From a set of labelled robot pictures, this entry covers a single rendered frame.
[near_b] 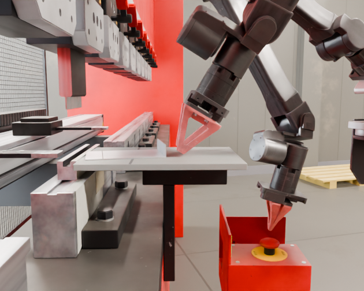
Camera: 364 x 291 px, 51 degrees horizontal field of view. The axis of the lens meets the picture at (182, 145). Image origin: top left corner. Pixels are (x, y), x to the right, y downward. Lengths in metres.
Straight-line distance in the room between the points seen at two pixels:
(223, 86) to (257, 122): 4.60
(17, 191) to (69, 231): 0.80
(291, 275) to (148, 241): 0.31
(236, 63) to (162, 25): 2.23
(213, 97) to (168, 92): 2.18
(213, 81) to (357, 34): 0.49
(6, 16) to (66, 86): 0.25
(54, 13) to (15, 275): 0.26
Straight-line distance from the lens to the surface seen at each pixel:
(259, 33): 0.60
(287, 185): 0.86
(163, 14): 2.86
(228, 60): 0.63
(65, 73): 0.63
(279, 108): 0.86
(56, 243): 0.58
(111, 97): 2.84
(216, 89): 0.63
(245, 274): 0.78
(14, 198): 1.36
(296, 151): 0.85
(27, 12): 0.40
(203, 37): 0.62
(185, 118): 0.61
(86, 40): 0.58
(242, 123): 5.12
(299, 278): 0.80
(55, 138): 1.35
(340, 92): 5.91
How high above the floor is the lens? 1.11
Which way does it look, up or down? 8 degrees down
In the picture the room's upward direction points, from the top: straight up
